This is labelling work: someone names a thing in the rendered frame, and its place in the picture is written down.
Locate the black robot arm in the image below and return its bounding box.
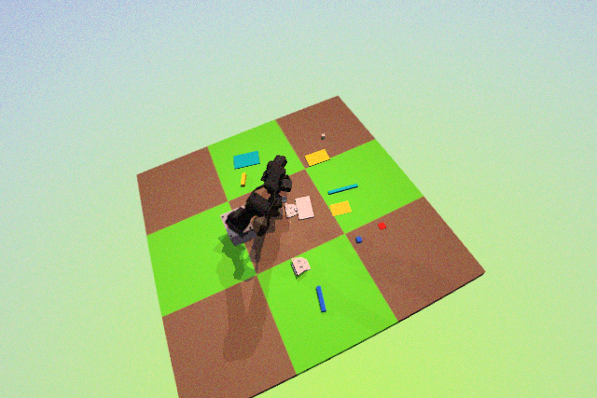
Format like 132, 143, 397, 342
225, 155, 292, 234

